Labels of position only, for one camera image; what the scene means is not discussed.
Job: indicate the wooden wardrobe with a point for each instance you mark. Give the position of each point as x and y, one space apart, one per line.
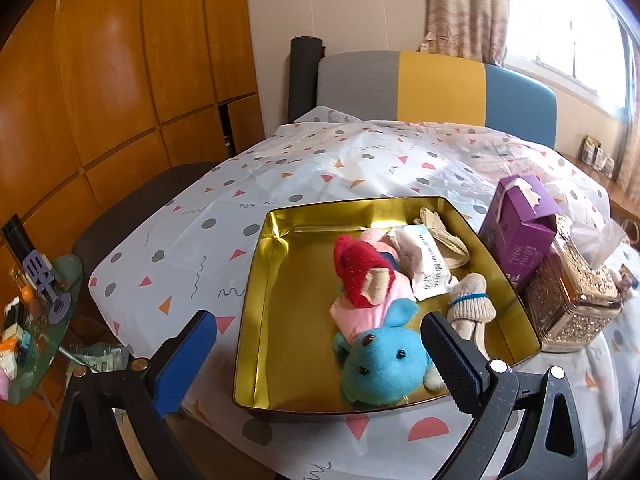
125 60

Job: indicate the small boxes on desk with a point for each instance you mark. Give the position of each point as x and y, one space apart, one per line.
597 155

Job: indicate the pink cloth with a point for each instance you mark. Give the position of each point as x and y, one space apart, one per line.
361 319

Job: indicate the gold metal tin box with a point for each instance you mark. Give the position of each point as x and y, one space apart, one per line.
295 285

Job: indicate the blue plush toy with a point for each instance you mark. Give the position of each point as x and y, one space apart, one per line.
385 360

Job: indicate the ornate gold tissue box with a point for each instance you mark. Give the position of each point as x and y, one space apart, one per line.
570 300

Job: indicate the navy cloth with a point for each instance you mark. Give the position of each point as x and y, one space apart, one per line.
389 261

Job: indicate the colourful small boxes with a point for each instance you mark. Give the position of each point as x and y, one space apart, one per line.
12 345

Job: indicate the white plastic packet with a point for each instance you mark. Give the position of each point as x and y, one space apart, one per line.
425 260

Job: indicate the beige towel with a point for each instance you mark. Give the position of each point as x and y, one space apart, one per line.
450 242

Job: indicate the red plush toy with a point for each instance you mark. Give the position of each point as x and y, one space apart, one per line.
357 270

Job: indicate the wooden desk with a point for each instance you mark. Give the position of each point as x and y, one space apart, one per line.
620 200

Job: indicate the purple figure stand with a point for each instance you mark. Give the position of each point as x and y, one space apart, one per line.
45 285

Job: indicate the black bottle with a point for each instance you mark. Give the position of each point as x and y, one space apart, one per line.
20 242

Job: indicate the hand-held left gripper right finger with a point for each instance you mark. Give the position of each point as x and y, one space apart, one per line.
450 360

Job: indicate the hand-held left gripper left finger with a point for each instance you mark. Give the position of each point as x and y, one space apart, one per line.
182 360

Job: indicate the pink patterned curtain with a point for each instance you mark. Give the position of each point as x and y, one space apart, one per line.
465 5
631 160

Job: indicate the window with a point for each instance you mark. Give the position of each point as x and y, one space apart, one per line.
565 25

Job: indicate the white sock bundle blue band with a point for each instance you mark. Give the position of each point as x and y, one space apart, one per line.
470 305

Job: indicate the round glass side table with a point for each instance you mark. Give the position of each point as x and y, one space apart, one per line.
55 330

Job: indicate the printed plastic table cover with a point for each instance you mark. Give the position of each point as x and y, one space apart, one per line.
300 170

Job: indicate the black rolled mat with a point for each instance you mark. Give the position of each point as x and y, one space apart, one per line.
305 75

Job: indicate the purple tissue box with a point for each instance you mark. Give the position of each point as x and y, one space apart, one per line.
520 240

